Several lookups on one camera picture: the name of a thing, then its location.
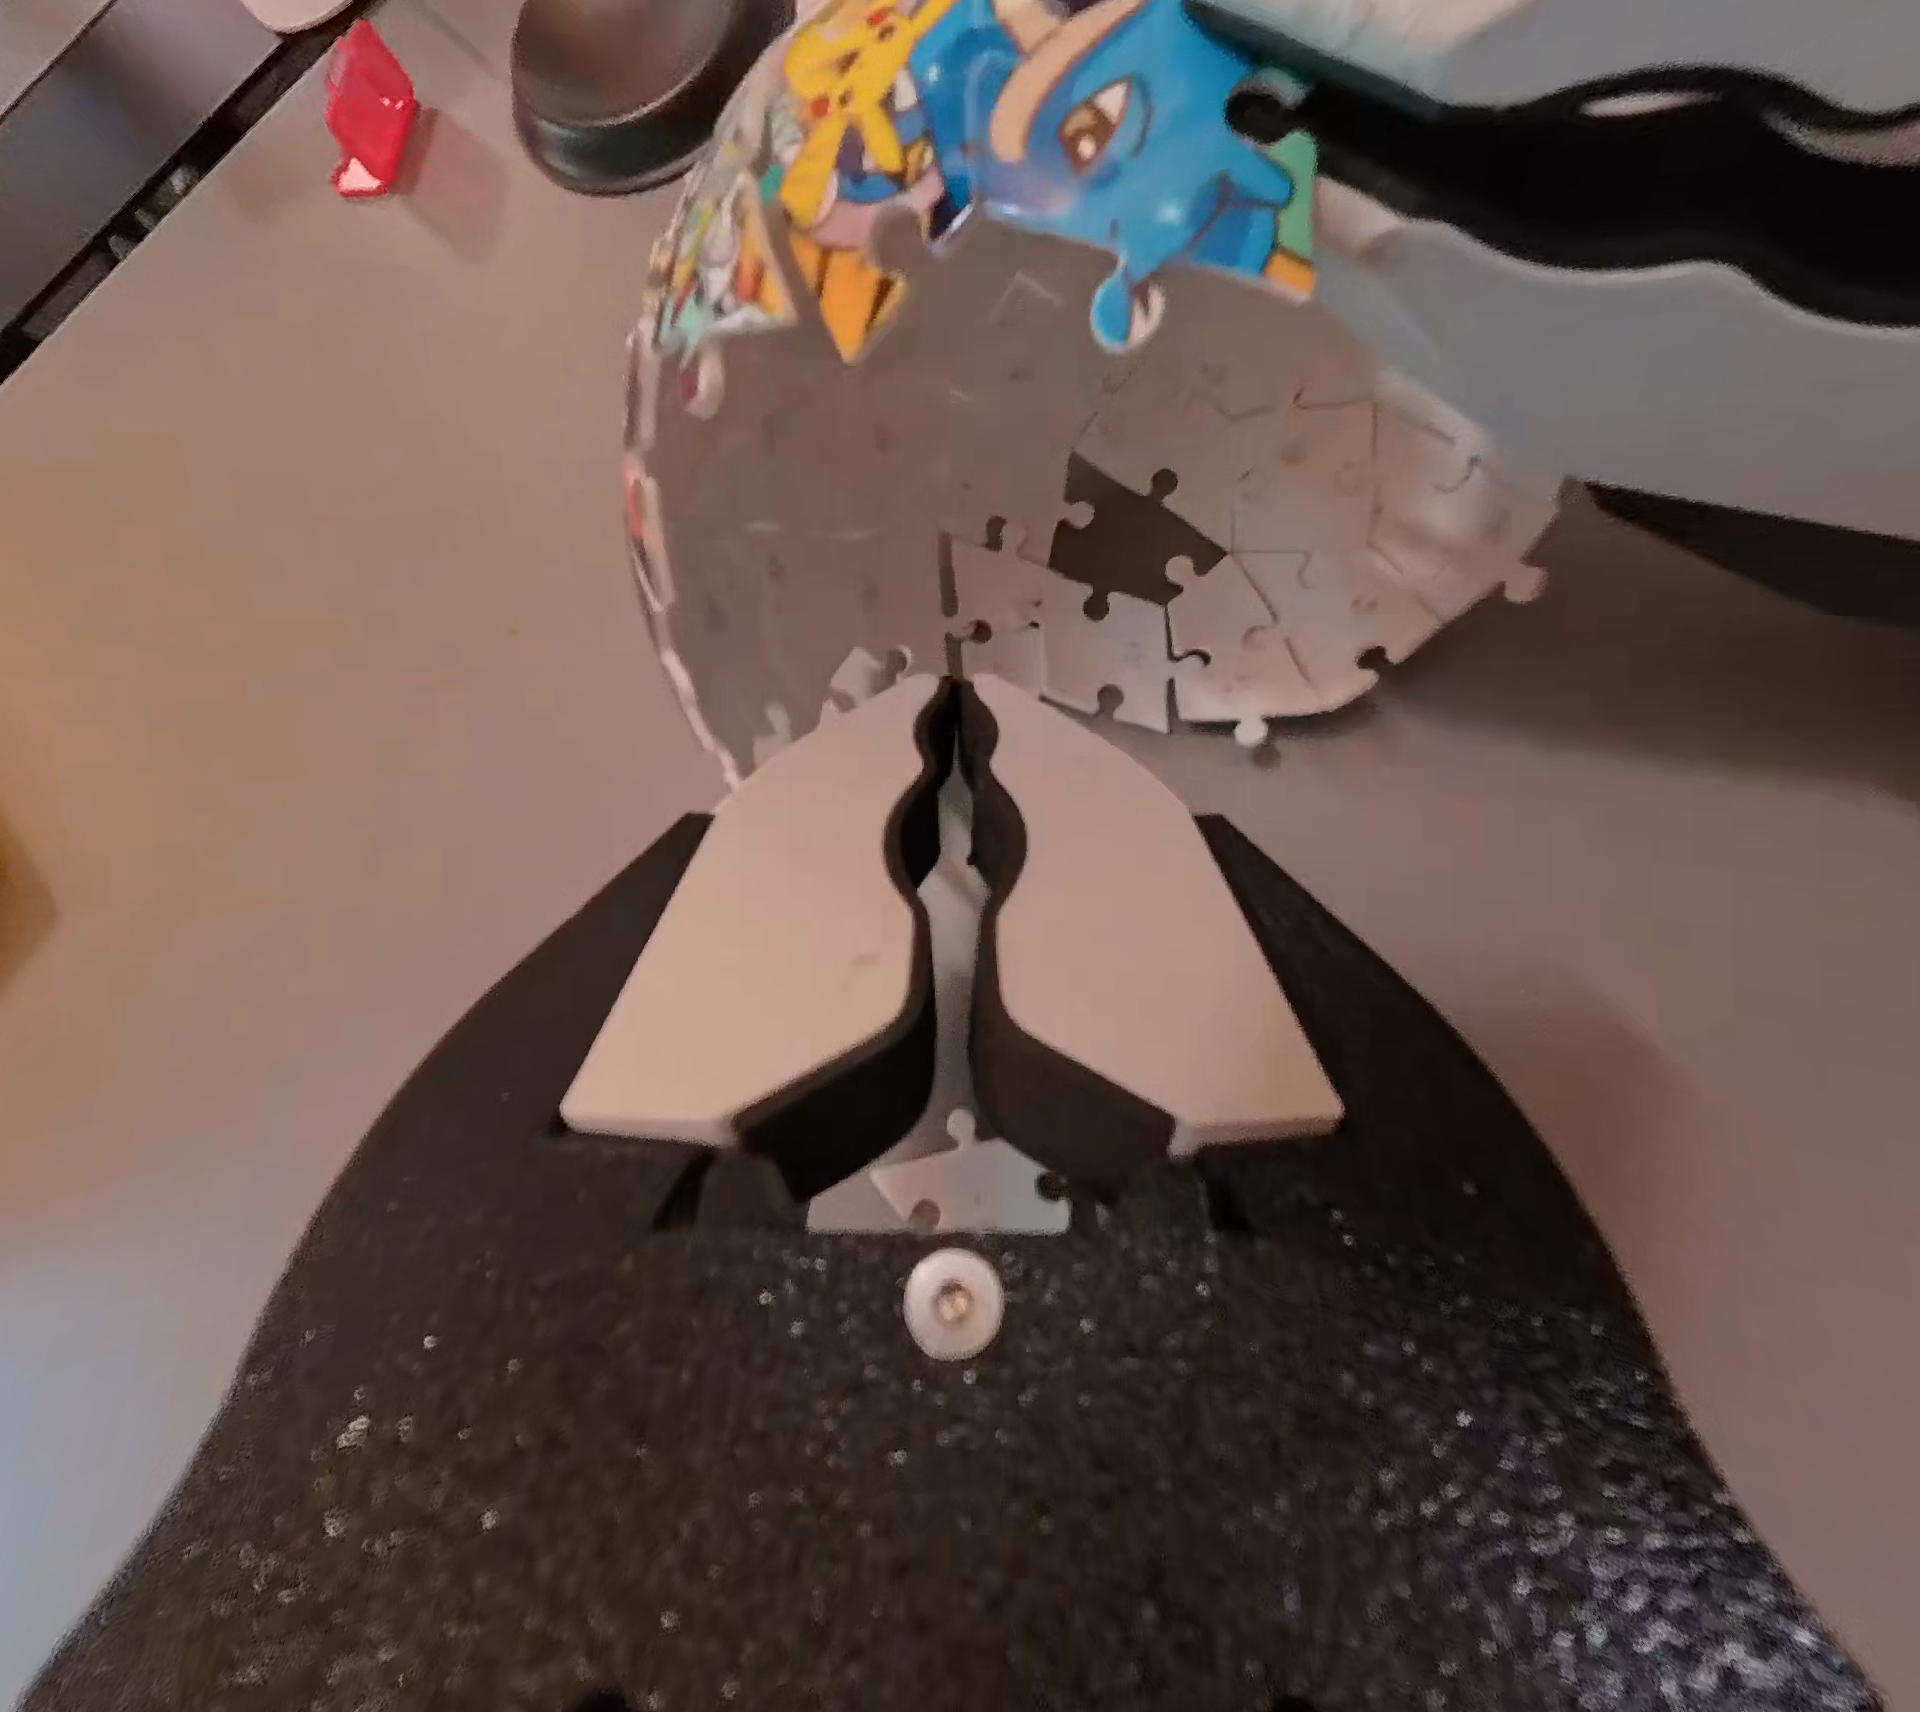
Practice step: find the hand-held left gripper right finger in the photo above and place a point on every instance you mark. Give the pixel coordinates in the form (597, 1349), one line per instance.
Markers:
(1155, 976)

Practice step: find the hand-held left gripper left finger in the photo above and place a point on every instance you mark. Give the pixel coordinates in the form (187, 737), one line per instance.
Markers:
(750, 962)

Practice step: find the white puzzle piece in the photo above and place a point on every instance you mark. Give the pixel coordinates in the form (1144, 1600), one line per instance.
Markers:
(975, 1180)

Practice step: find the partly built puzzle ball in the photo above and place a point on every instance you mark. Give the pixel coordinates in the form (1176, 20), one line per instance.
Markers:
(900, 496)

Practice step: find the red plastic object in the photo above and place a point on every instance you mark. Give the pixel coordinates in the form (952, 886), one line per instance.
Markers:
(372, 106)

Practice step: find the black table lamp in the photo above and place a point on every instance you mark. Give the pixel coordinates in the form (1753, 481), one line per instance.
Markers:
(645, 33)

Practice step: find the grey metal frame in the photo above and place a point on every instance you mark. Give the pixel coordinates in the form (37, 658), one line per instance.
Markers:
(91, 16)

